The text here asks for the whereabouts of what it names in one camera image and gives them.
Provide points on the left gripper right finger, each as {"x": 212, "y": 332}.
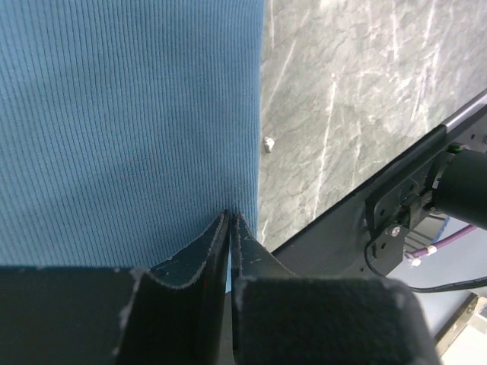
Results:
{"x": 281, "y": 318}

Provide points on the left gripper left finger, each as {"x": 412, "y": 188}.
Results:
{"x": 168, "y": 314}

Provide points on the blue tank top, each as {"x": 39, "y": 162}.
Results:
{"x": 126, "y": 127}

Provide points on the black base beam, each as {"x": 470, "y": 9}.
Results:
{"x": 366, "y": 230}

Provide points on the small white debris crumb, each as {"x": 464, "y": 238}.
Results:
{"x": 269, "y": 144}

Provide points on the aluminium rail frame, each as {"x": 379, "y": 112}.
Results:
{"x": 466, "y": 111}

